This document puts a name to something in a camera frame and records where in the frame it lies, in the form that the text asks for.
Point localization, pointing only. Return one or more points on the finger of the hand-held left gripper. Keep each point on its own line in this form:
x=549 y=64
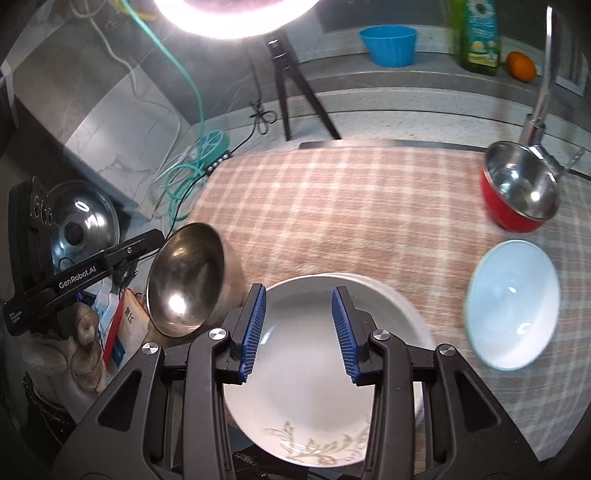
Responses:
x=134 y=247

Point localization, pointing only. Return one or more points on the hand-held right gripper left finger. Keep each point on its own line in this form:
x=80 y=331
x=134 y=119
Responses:
x=254 y=332

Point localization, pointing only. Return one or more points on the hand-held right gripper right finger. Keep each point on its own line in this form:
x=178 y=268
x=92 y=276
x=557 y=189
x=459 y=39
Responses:
x=344 y=332

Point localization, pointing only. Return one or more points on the large steel bowl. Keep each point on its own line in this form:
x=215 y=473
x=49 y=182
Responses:
x=184 y=277

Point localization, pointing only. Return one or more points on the white plate pink flowers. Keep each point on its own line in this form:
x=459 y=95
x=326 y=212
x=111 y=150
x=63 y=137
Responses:
x=418 y=323

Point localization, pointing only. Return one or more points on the white plate grass pattern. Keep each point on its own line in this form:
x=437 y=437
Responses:
x=300 y=397

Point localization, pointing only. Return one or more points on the small white bowl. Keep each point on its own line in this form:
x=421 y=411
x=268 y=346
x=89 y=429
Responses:
x=512 y=300

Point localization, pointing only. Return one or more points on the person's left hand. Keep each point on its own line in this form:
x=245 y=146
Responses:
x=78 y=344

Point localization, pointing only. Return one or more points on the steel pot lid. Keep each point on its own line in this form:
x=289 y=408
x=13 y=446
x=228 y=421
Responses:
x=87 y=217

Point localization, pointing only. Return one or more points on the red and white box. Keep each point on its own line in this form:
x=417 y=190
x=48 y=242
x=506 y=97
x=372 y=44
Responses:
x=124 y=327

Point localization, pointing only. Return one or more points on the beige checked mat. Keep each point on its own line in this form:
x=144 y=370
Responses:
x=346 y=217

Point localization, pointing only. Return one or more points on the round teal power strip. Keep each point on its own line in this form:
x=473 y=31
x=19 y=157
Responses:
x=214 y=145

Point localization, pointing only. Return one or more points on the black tripod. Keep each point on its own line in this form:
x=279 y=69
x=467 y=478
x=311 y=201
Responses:
x=288 y=83

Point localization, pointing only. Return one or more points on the red steel bowl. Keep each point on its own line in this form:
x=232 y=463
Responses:
x=517 y=184

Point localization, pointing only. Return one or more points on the chrome faucet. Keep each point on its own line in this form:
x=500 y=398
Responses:
x=538 y=115

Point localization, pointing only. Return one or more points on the blue ribbed cup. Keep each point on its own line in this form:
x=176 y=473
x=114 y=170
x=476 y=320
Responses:
x=388 y=44

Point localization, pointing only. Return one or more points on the orange fruit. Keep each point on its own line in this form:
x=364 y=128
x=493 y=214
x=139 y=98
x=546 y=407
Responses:
x=521 y=66

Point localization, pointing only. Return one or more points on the green dish soap bottle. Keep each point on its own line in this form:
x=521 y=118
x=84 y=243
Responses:
x=478 y=37

